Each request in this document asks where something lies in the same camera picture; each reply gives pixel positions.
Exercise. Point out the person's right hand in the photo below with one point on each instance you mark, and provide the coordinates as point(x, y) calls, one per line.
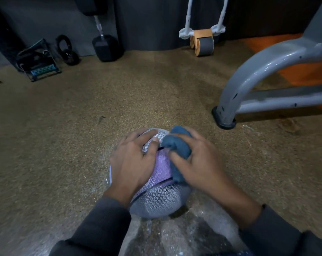
point(203, 167)

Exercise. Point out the person's left hand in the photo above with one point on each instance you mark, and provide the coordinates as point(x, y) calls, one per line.
point(128, 165)

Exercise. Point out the person's right thumb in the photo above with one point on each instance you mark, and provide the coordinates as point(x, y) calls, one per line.
point(179, 161)

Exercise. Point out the person's left thumb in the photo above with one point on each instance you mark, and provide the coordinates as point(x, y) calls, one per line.
point(151, 149)

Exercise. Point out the blue cleaning cloth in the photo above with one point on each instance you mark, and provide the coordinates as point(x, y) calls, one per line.
point(178, 146)

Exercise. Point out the grey and purple medicine ball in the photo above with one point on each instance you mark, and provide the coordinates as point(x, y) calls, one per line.
point(161, 194)

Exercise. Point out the person's right forearm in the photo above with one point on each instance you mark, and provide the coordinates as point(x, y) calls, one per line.
point(262, 226)

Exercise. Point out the person's left forearm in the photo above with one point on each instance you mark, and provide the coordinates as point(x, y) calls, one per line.
point(102, 226)

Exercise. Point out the black hex dumbbell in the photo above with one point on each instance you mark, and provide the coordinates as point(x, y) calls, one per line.
point(104, 45)

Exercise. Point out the white and orange ab roller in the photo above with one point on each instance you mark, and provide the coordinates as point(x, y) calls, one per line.
point(203, 42)

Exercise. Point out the black kettlebell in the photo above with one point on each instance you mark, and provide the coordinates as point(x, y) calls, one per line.
point(67, 51)

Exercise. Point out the black and teal step pedal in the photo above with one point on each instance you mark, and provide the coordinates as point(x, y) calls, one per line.
point(39, 63)

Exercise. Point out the grey metal machine frame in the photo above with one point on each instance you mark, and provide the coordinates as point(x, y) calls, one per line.
point(257, 69)

